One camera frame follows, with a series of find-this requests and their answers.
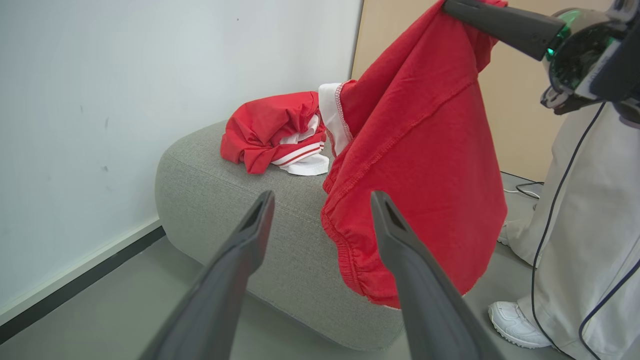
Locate beige wooden board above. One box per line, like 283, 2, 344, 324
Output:
350, 0, 617, 184

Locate black floor cable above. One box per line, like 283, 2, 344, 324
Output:
500, 171, 545, 201

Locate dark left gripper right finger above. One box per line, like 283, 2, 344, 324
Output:
370, 190, 507, 360

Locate white floor cable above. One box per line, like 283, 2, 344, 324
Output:
503, 187, 542, 199

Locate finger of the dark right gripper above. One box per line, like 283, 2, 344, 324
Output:
442, 0, 567, 62

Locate red shorts with white waistband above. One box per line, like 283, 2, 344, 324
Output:
318, 0, 509, 309

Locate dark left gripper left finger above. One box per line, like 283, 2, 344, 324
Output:
140, 190, 276, 360

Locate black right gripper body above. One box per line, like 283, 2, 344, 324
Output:
540, 0, 640, 124

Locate person in white trousers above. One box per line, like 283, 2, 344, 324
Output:
504, 102, 640, 360

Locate red top with white stripes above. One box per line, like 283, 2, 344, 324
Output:
220, 91, 331, 177

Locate grey fabric seat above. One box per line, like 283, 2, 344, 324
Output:
154, 120, 406, 352

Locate right arm teal-plug cable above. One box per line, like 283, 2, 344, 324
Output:
530, 102, 608, 351

